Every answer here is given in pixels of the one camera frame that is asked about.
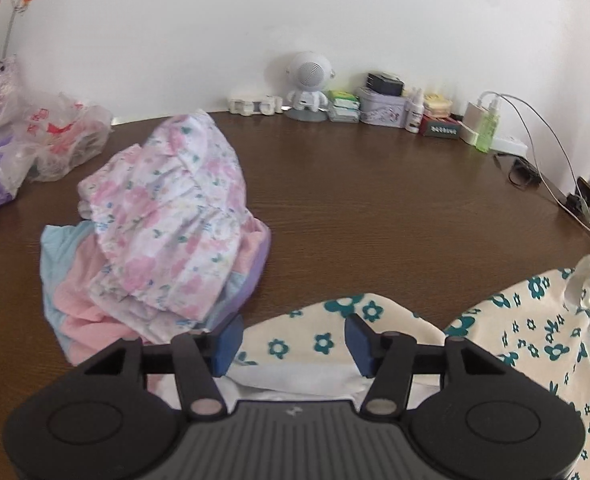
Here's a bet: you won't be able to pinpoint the white power strip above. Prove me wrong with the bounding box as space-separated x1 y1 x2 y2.
460 125 528 157

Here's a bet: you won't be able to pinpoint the floral tin box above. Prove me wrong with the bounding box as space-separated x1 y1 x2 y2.
356 87 407 128

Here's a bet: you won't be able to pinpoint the white clip row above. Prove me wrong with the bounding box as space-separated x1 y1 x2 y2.
228 94 283 117

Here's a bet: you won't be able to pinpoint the yellow cake box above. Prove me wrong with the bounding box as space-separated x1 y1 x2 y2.
424 93 452 118

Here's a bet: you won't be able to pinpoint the black device on tin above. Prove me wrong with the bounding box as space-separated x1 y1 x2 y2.
365 72 405 96

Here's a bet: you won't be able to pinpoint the pink floral folded clothes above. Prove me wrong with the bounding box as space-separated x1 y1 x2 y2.
78 110 270 344

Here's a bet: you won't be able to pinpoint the black phone stand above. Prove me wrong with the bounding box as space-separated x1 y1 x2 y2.
565 177 590 226

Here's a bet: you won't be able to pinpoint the white spray bottle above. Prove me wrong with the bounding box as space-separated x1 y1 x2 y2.
405 88 424 133

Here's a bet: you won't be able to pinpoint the green white small boxes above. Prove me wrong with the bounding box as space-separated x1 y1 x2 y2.
327 90 360 124

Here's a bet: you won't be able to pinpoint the white charger plug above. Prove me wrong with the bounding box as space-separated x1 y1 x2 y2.
462 102 486 133

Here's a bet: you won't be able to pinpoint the cream teal flower garment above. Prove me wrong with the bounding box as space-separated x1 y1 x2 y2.
218 256 590 479

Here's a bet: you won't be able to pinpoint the clear plastic bag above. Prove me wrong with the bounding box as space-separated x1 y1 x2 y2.
0 90 112 195

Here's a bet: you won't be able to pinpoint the pastel pink blue clothes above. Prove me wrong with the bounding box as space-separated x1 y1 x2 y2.
40 220 271 365

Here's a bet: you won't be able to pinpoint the dark red gift box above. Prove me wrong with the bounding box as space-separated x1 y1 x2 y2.
420 114 461 139

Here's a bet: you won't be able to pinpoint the green spray bottle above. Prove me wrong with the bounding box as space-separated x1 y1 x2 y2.
475 96 500 153

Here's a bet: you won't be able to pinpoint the white round robot toy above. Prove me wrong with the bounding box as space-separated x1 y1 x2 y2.
285 51 335 122

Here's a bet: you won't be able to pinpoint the white charging cable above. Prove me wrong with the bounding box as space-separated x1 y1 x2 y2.
480 91 590 256

